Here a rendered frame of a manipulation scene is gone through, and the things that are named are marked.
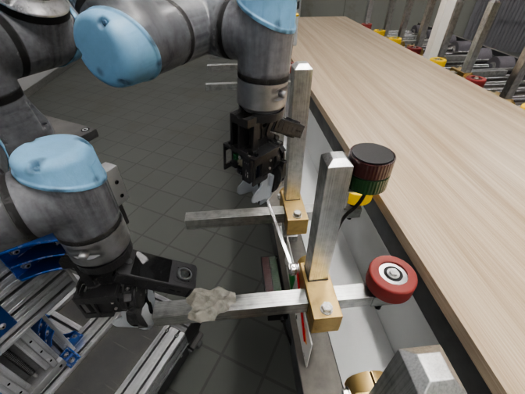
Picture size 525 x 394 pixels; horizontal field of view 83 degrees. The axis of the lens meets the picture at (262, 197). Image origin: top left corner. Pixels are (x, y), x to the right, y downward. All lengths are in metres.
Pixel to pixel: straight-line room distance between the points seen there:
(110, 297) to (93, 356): 0.88
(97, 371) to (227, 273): 0.71
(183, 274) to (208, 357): 1.01
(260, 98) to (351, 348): 0.60
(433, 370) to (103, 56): 0.39
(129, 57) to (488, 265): 0.64
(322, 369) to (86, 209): 0.52
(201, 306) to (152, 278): 0.13
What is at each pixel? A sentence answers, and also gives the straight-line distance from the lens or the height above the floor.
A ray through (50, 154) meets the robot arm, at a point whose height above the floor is 1.18.
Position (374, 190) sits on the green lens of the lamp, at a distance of 0.42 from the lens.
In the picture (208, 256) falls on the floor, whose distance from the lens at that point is 1.74.
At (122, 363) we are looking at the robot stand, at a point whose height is 0.21.
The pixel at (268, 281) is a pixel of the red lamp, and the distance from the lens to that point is 0.76.
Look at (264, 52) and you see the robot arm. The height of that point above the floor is 1.23.
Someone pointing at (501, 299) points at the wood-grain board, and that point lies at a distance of 0.63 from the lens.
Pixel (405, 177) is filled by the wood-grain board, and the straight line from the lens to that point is 0.82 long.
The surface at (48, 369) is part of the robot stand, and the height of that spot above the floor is 0.36.
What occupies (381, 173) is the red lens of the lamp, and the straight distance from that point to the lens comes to 0.41.
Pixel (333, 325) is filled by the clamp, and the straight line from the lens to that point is 0.56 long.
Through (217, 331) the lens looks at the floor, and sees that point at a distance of 1.49.
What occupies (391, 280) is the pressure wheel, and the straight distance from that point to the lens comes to 0.56.
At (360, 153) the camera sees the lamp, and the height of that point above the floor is 1.13.
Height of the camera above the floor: 1.33
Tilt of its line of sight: 40 degrees down
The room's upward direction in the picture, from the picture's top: straight up
